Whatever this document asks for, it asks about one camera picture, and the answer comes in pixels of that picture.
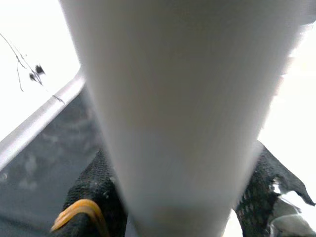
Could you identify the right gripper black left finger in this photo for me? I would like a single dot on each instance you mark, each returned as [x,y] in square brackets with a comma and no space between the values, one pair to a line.
[96,182]

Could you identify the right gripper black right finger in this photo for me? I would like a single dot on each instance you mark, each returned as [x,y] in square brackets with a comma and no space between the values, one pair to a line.
[261,197]

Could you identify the white plastic table leg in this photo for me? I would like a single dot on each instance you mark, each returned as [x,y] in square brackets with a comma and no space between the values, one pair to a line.
[177,98]

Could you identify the yellow rubber band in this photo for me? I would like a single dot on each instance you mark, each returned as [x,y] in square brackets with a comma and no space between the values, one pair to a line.
[79,208]

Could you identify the black tablecloth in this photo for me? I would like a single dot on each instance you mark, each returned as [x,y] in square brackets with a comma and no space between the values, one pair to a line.
[44,160]

